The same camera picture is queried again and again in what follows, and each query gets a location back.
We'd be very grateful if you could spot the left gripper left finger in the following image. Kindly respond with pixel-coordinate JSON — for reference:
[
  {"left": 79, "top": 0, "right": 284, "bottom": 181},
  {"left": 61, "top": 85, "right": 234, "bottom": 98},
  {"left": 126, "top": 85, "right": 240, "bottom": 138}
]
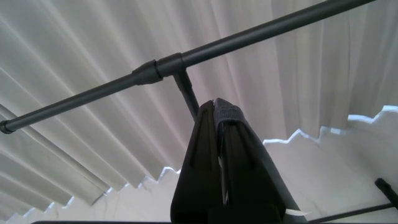
[{"left": 170, "top": 100, "right": 224, "bottom": 222}]

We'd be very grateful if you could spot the white curtain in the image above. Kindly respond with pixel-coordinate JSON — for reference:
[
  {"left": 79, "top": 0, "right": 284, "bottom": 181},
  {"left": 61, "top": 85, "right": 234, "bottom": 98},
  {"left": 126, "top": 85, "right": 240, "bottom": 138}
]
[{"left": 0, "top": 0, "right": 398, "bottom": 218}]

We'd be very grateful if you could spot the black clothes rack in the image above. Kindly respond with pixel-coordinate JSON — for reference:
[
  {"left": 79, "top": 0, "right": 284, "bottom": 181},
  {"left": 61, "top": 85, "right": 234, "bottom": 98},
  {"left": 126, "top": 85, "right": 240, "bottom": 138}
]
[{"left": 0, "top": 0, "right": 398, "bottom": 222}]

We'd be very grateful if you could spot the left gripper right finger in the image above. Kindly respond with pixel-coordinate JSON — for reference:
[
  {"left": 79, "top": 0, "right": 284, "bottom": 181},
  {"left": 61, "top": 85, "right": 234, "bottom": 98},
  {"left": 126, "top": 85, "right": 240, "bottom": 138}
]
[{"left": 217, "top": 123, "right": 286, "bottom": 222}]

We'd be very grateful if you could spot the dark grey long-sleeved shirt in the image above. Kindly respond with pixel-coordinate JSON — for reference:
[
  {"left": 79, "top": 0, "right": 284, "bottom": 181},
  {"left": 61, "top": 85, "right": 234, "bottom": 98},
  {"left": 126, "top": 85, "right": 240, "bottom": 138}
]
[{"left": 213, "top": 98, "right": 312, "bottom": 222}]

